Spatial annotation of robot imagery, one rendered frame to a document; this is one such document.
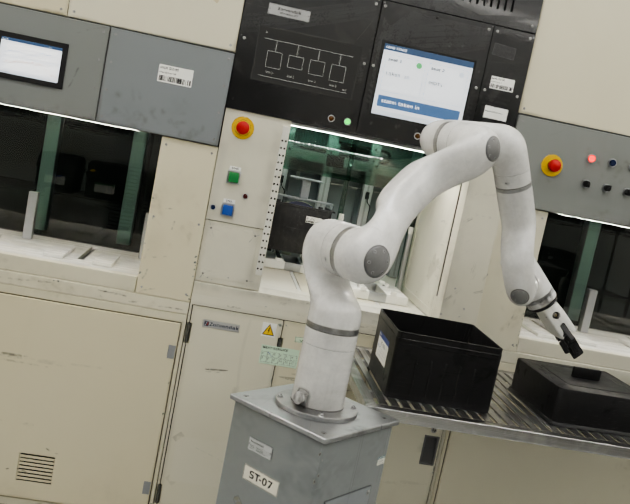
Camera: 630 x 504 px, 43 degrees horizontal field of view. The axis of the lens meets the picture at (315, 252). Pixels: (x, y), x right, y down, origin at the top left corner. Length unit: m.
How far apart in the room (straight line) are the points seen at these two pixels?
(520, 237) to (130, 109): 1.17
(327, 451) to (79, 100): 1.30
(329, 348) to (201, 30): 1.11
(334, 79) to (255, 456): 1.17
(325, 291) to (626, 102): 1.33
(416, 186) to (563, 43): 0.99
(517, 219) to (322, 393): 0.68
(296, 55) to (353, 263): 0.94
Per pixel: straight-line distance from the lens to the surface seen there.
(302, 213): 2.98
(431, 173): 1.84
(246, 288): 2.50
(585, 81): 2.69
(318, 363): 1.78
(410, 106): 2.50
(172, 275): 2.49
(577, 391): 2.19
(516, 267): 2.08
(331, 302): 1.76
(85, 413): 2.62
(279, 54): 2.46
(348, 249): 1.70
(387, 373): 2.06
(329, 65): 2.47
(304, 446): 1.73
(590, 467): 2.92
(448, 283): 2.52
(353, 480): 1.85
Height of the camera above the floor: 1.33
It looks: 7 degrees down
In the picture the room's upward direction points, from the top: 11 degrees clockwise
